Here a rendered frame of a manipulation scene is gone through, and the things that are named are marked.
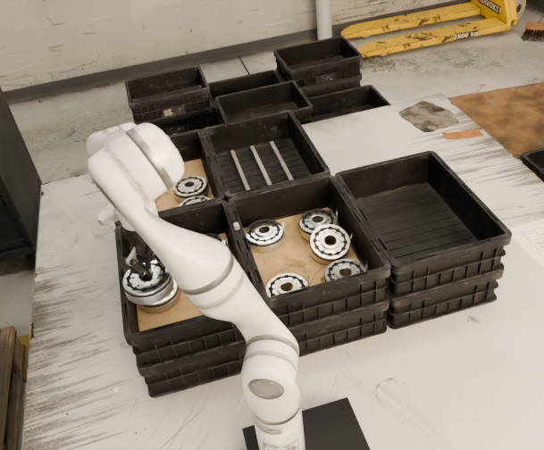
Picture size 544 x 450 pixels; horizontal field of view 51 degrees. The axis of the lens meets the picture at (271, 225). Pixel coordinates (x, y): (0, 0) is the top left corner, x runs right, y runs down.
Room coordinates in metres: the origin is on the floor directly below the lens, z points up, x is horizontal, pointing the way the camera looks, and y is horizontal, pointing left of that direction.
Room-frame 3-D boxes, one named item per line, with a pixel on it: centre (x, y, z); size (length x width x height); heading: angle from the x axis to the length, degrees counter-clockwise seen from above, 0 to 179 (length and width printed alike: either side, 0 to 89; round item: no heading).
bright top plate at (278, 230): (1.16, 0.02, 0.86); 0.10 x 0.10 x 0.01
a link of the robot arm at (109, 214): (0.92, 0.28, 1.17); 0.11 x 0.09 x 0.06; 59
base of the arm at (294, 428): (0.60, 0.03, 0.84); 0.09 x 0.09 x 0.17; 0
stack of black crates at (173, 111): (2.72, 0.44, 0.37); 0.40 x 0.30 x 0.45; 101
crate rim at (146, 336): (1.01, 0.22, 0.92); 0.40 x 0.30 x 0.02; 11
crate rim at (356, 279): (1.06, -0.07, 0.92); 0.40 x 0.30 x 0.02; 11
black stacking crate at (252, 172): (1.46, 0.00, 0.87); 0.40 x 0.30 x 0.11; 11
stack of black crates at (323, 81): (2.87, -0.35, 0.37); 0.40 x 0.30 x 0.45; 101
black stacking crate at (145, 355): (1.01, 0.22, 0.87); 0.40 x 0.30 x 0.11; 11
